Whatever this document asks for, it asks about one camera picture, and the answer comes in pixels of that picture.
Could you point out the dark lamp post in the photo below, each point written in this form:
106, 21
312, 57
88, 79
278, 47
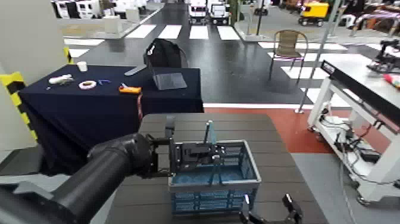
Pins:
260, 18

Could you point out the grey flat bar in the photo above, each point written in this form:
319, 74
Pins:
135, 70

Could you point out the slanted silver metal pole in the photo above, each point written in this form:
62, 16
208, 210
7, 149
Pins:
315, 59

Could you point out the black backpack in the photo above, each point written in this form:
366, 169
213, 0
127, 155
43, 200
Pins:
164, 53

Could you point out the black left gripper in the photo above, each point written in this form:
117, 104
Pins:
184, 156

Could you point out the white paper cup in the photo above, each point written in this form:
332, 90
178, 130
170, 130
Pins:
82, 66

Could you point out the small blue tool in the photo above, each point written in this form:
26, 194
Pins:
103, 82

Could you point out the red soft item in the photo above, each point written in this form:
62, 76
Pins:
393, 80

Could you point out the white pedestal box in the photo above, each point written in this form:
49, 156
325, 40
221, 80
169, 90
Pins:
113, 24

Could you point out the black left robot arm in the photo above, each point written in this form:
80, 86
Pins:
93, 178

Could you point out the white metal workbench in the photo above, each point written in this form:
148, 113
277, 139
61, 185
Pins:
359, 103

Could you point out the grey open laptop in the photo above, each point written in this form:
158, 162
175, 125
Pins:
168, 79

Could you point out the yellow small vehicle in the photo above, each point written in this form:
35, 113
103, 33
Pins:
313, 12

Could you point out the black device on workbench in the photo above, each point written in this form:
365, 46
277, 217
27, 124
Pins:
386, 58

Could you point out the blue folding crate grey rim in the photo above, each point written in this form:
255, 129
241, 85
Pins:
215, 184

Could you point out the white power strip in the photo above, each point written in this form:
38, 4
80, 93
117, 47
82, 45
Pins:
336, 120

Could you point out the black power adapter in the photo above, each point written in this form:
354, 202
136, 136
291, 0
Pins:
369, 155

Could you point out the white model truck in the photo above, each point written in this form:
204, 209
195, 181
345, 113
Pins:
218, 13
197, 12

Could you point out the brown wicker metal chair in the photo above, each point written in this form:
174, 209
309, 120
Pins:
287, 47

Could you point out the table with navy cloth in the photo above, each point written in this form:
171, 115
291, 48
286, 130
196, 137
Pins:
93, 106

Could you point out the white pink tape roll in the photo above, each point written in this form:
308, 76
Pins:
87, 84

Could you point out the orange handheld tool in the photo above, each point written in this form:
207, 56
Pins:
129, 90

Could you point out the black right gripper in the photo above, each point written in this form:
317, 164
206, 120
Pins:
265, 220

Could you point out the yellow black striped corner guard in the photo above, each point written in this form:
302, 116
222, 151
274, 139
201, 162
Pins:
18, 100

